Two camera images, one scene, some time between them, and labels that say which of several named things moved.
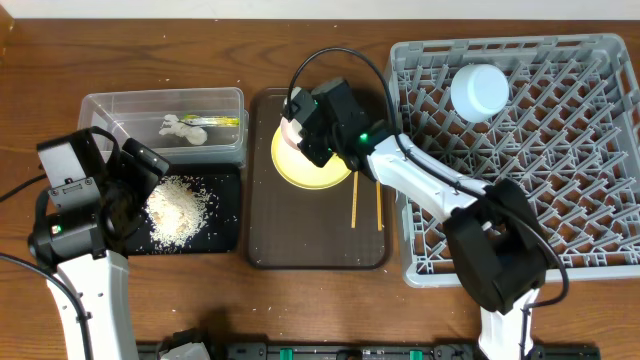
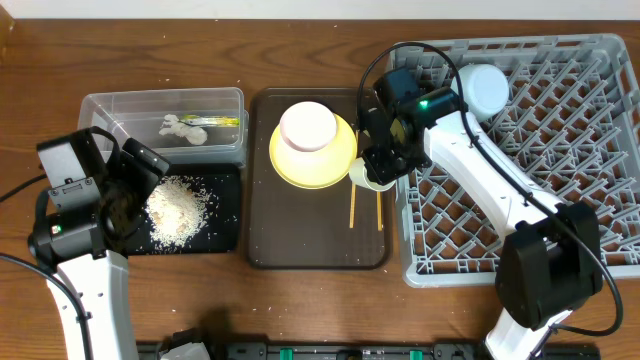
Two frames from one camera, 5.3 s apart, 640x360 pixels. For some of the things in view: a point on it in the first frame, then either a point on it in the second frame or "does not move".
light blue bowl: x=479 y=93 does not move
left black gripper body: x=142 y=163 does not move
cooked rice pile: x=177 y=212 does not move
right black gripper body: x=320 y=147 → x=391 y=161
